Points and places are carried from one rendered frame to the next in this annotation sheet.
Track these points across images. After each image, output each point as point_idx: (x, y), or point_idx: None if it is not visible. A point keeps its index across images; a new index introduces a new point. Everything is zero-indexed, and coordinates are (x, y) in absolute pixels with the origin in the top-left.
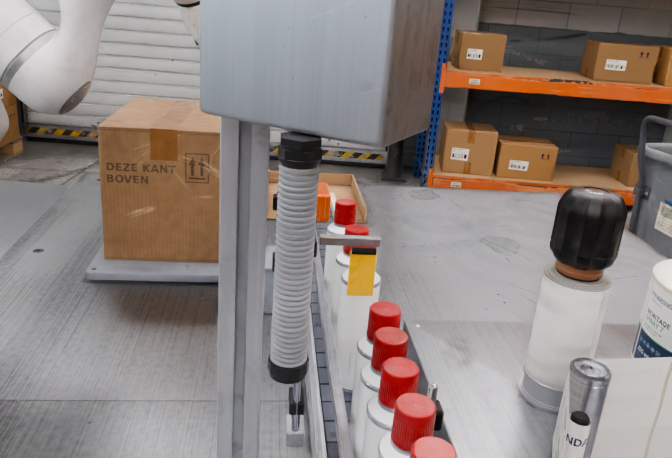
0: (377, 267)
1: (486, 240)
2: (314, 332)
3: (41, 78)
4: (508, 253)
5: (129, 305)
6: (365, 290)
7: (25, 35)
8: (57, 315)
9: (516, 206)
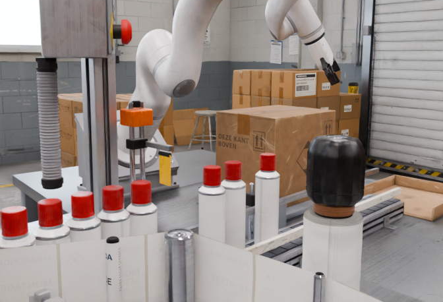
0: (385, 244)
1: None
2: None
3: (161, 76)
4: None
5: (198, 217)
6: (167, 181)
7: (161, 55)
8: (163, 211)
9: None
